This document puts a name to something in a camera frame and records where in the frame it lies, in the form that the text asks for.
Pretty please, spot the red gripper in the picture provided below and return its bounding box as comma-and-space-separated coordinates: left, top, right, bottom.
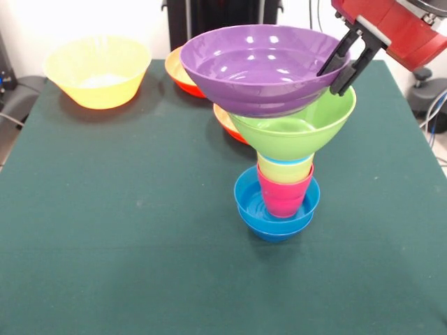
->
316, 0, 447, 97

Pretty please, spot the purple bowl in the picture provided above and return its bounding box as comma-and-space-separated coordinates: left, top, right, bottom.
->
179, 24, 351, 118

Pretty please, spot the light green bowl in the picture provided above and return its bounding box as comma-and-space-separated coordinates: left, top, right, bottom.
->
227, 85, 358, 161

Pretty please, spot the light blue cup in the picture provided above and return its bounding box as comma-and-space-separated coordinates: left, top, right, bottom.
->
258, 154, 314, 166

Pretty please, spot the yellow-green cup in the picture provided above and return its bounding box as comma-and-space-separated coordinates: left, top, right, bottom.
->
257, 155, 314, 185

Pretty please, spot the orange bowl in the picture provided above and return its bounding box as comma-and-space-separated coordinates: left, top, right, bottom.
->
164, 47, 207, 99
213, 103, 249, 144

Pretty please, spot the red cup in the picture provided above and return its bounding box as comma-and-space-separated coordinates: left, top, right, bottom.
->
256, 163, 314, 219

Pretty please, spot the light blue bowl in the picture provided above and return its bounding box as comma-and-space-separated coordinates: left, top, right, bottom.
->
233, 165, 321, 225

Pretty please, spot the dark blue bowl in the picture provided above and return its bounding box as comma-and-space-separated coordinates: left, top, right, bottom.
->
237, 209, 314, 244

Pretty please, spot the black knob clamp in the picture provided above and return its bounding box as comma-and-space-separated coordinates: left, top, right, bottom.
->
413, 68, 433, 91

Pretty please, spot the black rounded base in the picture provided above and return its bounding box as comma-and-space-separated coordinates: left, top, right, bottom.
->
407, 78, 447, 121

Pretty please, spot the large yellow bowl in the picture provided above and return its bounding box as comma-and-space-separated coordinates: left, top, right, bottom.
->
42, 34, 153, 110

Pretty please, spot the dark green tablecloth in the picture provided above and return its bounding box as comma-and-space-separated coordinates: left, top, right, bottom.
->
0, 58, 447, 335

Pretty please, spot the black chair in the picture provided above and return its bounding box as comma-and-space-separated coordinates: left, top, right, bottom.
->
0, 75, 47, 126

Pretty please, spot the black wall cable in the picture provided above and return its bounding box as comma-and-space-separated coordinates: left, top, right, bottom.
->
309, 0, 328, 32

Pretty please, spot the grey blue cable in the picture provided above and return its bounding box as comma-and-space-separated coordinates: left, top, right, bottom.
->
418, 89, 447, 135

